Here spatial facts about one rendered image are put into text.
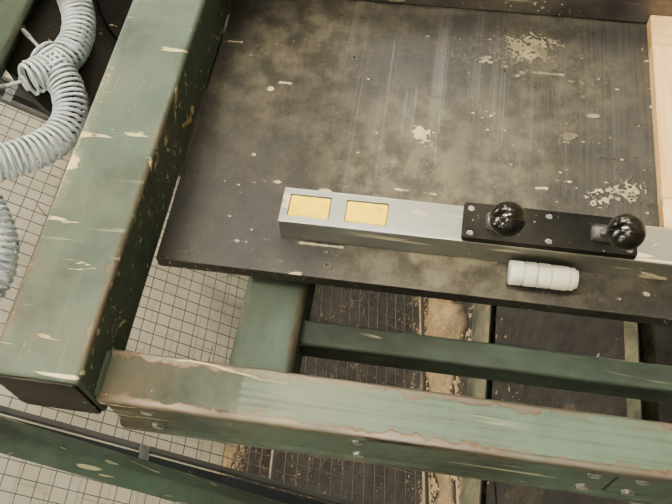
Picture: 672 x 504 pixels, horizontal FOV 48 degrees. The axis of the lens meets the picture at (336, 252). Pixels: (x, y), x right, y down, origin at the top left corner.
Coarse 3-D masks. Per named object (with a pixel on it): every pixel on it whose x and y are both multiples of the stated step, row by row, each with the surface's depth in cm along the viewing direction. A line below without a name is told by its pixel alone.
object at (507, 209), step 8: (496, 208) 78; (504, 208) 77; (512, 208) 77; (520, 208) 78; (488, 216) 89; (496, 216) 78; (504, 216) 77; (512, 216) 77; (520, 216) 77; (488, 224) 88; (496, 224) 78; (504, 224) 77; (512, 224) 77; (520, 224) 77; (496, 232) 79; (504, 232) 78; (512, 232) 78
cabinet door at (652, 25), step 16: (656, 16) 109; (656, 32) 107; (656, 48) 106; (656, 64) 104; (656, 80) 103; (656, 96) 102; (656, 112) 100; (656, 128) 100; (656, 144) 99; (656, 160) 98; (656, 176) 97
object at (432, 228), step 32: (288, 192) 94; (320, 192) 93; (288, 224) 92; (320, 224) 91; (352, 224) 91; (416, 224) 91; (448, 224) 91; (480, 256) 92; (512, 256) 91; (544, 256) 90; (576, 256) 88; (640, 256) 87
